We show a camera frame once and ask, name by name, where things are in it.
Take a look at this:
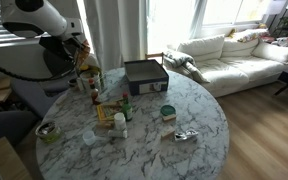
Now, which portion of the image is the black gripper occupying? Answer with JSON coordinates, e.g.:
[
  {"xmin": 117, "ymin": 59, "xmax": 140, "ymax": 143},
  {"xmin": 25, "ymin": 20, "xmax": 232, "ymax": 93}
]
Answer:
[{"xmin": 38, "ymin": 35, "xmax": 82, "ymax": 63}]

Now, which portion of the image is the white bottle blue label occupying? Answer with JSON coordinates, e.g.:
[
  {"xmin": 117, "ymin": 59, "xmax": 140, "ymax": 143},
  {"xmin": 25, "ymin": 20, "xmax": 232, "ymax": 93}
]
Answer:
[{"xmin": 76, "ymin": 77, "xmax": 85, "ymax": 92}]

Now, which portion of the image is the green bottle red cap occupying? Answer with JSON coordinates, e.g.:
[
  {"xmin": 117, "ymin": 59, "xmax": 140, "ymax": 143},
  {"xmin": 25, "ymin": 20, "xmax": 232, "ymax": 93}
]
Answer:
[{"xmin": 121, "ymin": 91, "xmax": 134, "ymax": 122}]

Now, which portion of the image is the white pill bottle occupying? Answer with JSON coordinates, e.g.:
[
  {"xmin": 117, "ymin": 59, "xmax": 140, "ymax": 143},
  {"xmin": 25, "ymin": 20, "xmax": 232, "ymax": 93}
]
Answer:
[{"xmin": 113, "ymin": 112, "xmax": 128, "ymax": 132}]

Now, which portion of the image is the white curtain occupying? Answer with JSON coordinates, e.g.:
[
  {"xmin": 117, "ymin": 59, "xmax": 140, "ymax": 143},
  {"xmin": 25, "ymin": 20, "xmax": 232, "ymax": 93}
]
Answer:
[{"xmin": 83, "ymin": 0, "xmax": 149, "ymax": 72}]

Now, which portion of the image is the thin wooden block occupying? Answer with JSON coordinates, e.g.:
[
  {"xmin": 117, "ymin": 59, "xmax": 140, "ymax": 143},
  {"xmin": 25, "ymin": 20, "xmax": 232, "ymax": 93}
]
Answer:
[{"xmin": 97, "ymin": 120, "xmax": 115, "ymax": 130}]

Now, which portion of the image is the wooden chair back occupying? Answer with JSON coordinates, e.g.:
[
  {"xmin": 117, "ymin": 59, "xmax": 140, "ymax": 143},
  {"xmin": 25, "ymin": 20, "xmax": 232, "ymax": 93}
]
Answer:
[{"xmin": 144, "ymin": 52, "xmax": 165, "ymax": 67}]

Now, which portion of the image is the white measuring scoop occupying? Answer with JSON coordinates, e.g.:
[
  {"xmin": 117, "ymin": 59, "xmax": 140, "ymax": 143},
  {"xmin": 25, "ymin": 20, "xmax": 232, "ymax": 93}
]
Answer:
[{"xmin": 82, "ymin": 130, "xmax": 109, "ymax": 147}]

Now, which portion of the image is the navy blue cardboard box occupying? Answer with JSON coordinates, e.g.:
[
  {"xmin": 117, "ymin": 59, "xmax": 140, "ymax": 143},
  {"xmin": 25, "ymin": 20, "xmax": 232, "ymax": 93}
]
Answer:
[{"xmin": 123, "ymin": 59, "xmax": 170, "ymax": 97}]

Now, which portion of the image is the grey upholstered chair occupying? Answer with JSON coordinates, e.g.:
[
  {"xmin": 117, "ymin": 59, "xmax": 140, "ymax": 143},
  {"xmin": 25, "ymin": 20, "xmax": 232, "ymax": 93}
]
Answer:
[{"xmin": 0, "ymin": 78, "xmax": 68, "ymax": 148}]

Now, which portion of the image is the white tube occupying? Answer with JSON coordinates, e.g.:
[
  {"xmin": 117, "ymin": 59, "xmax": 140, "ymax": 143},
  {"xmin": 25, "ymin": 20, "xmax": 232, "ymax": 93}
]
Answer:
[{"xmin": 107, "ymin": 128, "xmax": 129, "ymax": 139}]

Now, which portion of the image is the grey striped blanket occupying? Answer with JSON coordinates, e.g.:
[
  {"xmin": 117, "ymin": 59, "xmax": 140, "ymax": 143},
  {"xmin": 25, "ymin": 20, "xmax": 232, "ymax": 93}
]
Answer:
[{"xmin": 164, "ymin": 49, "xmax": 210, "ymax": 84}]

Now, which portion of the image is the green round lid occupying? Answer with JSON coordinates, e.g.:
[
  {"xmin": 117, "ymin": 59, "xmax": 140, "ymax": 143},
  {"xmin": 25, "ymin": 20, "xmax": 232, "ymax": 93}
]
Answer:
[{"xmin": 159, "ymin": 104, "xmax": 177, "ymax": 117}]

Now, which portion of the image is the small flat wooden block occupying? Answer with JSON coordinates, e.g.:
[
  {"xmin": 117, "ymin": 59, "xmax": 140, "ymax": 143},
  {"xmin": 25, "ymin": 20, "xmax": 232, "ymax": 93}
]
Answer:
[{"xmin": 162, "ymin": 113, "xmax": 178, "ymax": 122}]

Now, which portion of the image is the chunky wooden block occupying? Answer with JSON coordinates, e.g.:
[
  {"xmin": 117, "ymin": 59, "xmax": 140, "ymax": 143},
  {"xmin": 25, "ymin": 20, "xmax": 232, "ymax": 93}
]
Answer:
[{"xmin": 159, "ymin": 125, "xmax": 177, "ymax": 141}]

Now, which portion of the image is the silver foil wrapper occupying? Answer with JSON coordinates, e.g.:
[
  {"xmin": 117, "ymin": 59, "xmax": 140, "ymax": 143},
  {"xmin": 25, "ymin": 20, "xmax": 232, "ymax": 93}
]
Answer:
[{"xmin": 174, "ymin": 128, "xmax": 199, "ymax": 142}]

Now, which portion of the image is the yellow soft toy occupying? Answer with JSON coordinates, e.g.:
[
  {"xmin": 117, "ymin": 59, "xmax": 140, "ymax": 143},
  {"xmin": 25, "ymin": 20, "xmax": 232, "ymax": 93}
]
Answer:
[{"xmin": 226, "ymin": 28, "xmax": 238, "ymax": 38}]

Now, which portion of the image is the white sofa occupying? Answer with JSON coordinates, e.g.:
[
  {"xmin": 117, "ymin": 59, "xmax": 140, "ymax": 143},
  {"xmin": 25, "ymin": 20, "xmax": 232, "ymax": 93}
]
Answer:
[{"xmin": 163, "ymin": 29, "xmax": 288, "ymax": 99}]

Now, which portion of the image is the colourful patterned pillow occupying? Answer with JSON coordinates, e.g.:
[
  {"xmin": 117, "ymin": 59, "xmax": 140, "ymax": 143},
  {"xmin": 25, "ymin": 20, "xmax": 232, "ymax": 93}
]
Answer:
[{"xmin": 236, "ymin": 28, "xmax": 270, "ymax": 43}]

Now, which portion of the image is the white lamp shade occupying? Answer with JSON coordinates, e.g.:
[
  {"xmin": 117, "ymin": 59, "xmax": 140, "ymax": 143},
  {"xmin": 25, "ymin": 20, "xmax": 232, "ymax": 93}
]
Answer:
[{"xmin": 265, "ymin": 0, "xmax": 287, "ymax": 16}]

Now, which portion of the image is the black plant stand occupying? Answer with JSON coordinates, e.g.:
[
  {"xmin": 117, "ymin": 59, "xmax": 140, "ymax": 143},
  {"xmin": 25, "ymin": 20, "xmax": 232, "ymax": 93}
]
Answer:
[{"xmin": 271, "ymin": 9, "xmax": 288, "ymax": 38}]

